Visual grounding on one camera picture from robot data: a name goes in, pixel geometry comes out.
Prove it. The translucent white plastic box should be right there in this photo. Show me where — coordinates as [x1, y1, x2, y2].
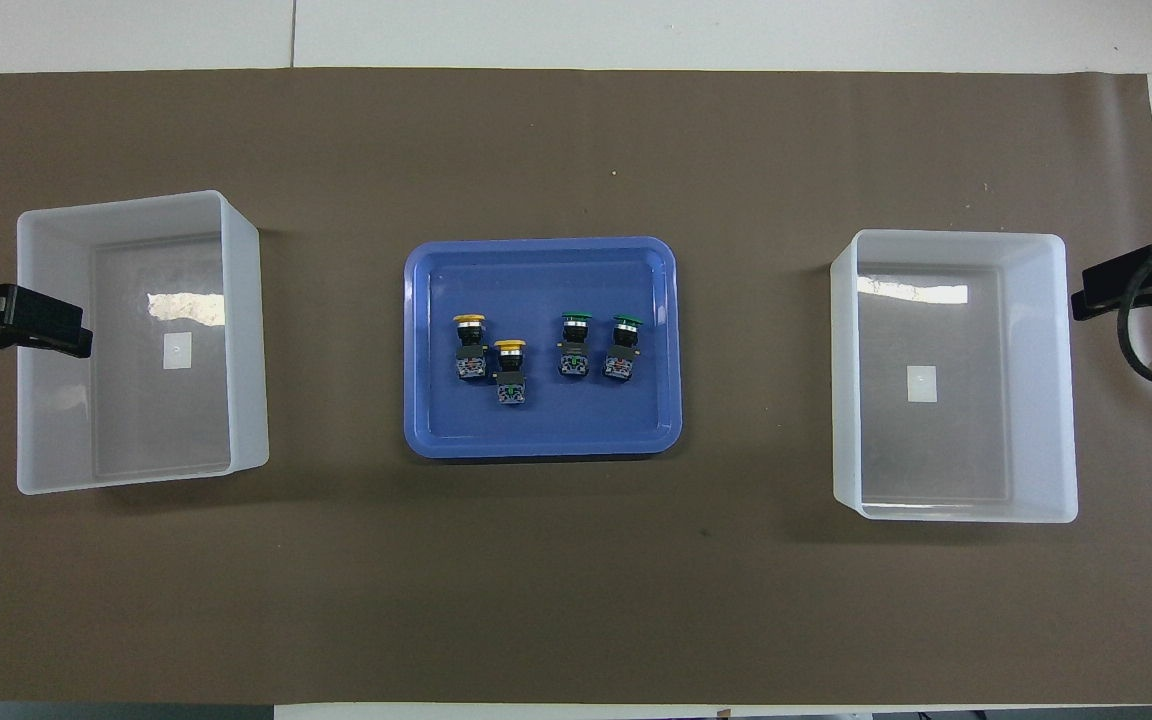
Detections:
[830, 229, 1079, 524]
[16, 190, 270, 496]

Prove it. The brown paper table mat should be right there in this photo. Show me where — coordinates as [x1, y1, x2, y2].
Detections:
[0, 68, 1152, 706]

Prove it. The yellow push button switch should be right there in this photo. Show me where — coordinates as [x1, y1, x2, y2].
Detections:
[493, 340, 528, 408]
[452, 314, 489, 382]

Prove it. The blue plastic tray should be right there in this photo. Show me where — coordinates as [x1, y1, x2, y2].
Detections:
[403, 237, 683, 460]

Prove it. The green push button switch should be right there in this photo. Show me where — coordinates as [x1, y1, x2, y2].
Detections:
[603, 315, 644, 382]
[557, 312, 593, 379]

